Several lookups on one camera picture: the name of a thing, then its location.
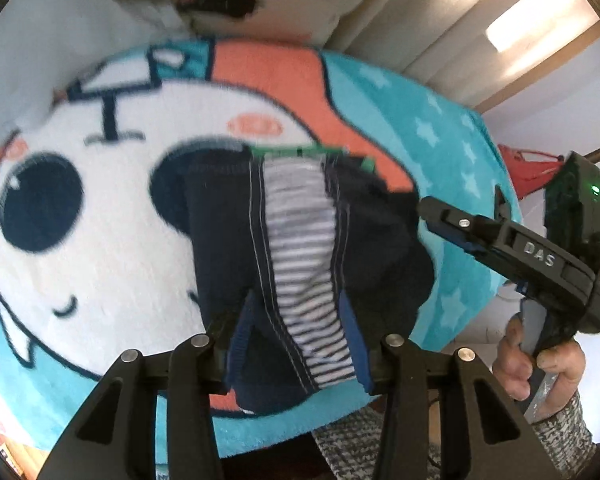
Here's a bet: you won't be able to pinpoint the person's right hand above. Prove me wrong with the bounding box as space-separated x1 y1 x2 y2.
492 315 587 411

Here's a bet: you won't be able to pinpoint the navy pants with striped panels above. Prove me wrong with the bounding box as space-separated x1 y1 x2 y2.
182 142 436 416

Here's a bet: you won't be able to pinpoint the red fabric object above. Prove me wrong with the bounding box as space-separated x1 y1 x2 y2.
497 144 566 196

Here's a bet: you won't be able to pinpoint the grey plush pillow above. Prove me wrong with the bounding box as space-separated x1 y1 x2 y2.
0 0 196 133

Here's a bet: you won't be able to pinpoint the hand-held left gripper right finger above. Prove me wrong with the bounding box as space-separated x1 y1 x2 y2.
367 334 566 480

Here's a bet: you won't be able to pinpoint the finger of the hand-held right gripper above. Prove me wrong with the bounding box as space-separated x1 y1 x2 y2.
417 196 503 261
495 185 512 221

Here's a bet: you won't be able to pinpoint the beige padded headboard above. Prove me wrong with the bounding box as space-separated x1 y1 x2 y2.
260 0 600 113

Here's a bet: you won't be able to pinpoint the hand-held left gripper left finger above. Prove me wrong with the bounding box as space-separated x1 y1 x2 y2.
37 334 228 480

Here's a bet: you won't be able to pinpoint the person's right forearm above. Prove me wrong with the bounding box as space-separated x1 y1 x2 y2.
530 390 597 480

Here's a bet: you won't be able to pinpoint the person's grey tweed clothing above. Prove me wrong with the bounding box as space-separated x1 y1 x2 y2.
312 405 443 480

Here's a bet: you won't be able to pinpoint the cartoon printed fleece blanket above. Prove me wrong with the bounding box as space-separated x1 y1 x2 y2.
0 35 526 466

